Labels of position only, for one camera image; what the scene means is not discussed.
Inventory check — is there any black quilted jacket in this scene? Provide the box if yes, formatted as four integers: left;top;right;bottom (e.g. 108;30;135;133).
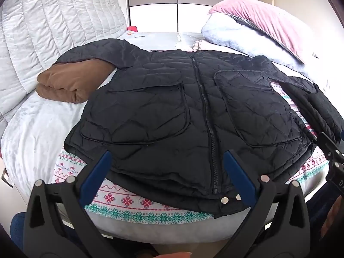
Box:
55;39;344;219

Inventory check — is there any light blue pillow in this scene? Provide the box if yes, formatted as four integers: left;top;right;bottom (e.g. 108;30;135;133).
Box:
201;13;309;73

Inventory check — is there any person's left hand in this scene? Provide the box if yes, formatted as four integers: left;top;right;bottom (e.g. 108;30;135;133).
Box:
158;252;193;258

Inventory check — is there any white sliding wardrobe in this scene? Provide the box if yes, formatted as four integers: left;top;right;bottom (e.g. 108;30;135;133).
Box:
127;0;230;33

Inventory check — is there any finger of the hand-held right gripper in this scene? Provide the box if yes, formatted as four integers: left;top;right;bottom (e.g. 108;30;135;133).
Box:
317;132;344;167

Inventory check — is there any pink pillow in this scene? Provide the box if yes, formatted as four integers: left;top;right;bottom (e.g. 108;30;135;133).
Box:
208;0;313;64

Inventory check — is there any folded brown blanket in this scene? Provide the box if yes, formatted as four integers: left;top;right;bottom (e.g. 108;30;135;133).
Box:
37;60;115;104

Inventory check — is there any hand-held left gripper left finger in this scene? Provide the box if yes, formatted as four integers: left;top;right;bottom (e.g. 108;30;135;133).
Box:
23;150;121;258

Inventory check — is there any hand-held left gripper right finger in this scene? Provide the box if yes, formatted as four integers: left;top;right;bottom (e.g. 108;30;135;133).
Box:
223;150;314;258

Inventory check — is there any grey quilted headboard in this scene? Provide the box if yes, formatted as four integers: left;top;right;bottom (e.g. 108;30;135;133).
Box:
0;0;127;119

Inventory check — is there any blue fuzzy cloth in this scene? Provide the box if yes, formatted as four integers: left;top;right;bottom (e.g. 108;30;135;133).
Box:
10;212;28;240

